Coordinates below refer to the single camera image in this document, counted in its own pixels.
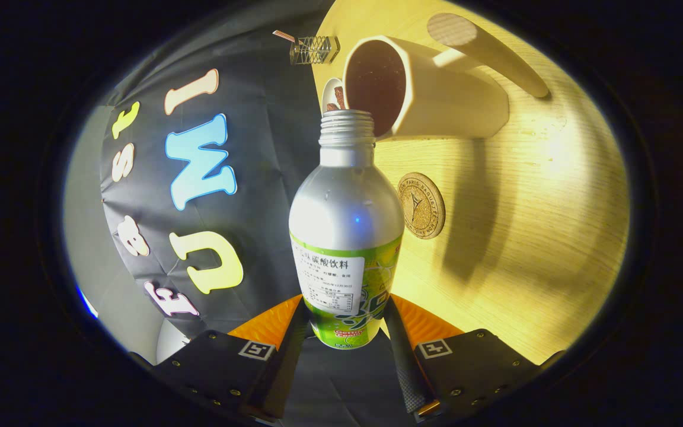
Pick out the silver green juice bottle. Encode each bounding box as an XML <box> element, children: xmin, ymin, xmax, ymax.
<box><xmin>288</xmin><ymin>109</ymin><xmax>405</xmax><ymax>350</ymax></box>

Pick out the white oval plate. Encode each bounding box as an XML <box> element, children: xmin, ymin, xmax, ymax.
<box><xmin>322</xmin><ymin>77</ymin><xmax>348</xmax><ymax>114</ymax></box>

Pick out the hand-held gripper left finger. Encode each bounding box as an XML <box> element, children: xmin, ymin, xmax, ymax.
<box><xmin>130</xmin><ymin>295</ymin><xmax>309</xmax><ymax>423</ymax></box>

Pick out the beige cup with wooden handle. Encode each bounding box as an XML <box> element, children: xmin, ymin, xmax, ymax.
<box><xmin>341</xmin><ymin>13</ymin><xmax>550</xmax><ymax>140</ymax></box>

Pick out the black backdrop cloth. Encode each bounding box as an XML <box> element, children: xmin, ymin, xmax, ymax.
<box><xmin>100</xmin><ymin>6</ymin><xmax>413</xmax><ymax>427</ymax></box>

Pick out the wire mesh holder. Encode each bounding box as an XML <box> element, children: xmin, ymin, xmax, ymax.
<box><xmin>290</xmin><ymin>36</ymin><xmax>340</xmax><ymax>65</ymax></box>

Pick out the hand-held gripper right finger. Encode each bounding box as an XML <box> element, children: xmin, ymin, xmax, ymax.
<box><xmin>383</xmin><ymin>294</ymin><xmax>564</xmax><ymax>423</ymax></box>

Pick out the round cork coaster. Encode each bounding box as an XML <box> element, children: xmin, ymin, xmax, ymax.
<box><xmin>398</xmin><ymin>173</ymin><xmax>446</xmax><ymax>240</ymax></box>

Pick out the light wooden table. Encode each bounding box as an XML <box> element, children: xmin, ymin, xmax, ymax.
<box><xmin>312</xmin><ymin>0</ymin><xmax>631</xmax><ymax>365</ymax></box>

